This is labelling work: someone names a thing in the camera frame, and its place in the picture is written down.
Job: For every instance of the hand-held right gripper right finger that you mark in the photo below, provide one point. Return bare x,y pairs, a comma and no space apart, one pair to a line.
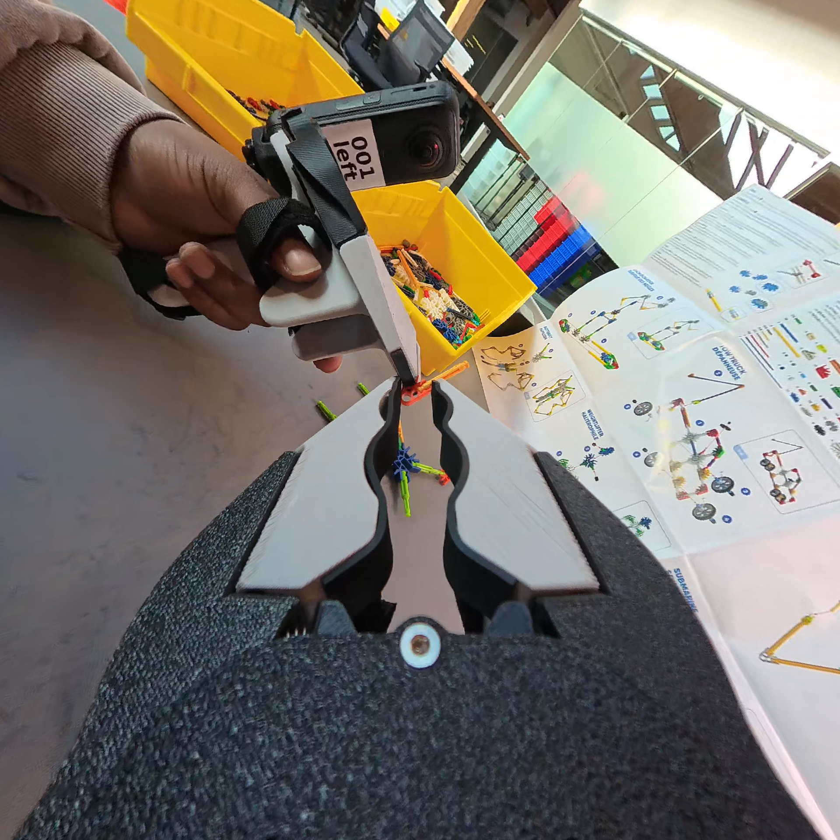
518,525

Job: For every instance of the large blue connector fan assembly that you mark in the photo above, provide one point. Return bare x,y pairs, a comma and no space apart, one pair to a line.
405,463

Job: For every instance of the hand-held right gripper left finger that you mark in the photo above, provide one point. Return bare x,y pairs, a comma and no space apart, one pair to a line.
315,518

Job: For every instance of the yellow storage bin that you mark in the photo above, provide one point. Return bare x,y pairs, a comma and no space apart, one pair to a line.
216,39
459,223

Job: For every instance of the person's left forearm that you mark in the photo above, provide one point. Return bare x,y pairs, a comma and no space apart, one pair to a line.
52,118

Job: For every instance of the pile of toy pieces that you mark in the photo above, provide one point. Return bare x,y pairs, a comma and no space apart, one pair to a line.
426,289
256,105

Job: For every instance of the grey desk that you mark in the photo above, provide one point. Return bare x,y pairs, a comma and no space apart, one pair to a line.
98,426

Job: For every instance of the stack of red blue bins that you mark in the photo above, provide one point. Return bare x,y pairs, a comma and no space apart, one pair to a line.
558,246

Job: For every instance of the toy instruction sheet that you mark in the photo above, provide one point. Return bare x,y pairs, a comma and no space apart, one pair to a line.
656,459

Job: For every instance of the yellow rod with orange connector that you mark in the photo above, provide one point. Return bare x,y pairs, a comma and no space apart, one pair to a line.
413,392

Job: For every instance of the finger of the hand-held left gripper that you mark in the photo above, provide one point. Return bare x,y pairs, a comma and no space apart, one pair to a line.
380,295

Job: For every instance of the person's left hand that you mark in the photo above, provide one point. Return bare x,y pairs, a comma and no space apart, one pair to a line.
177,184

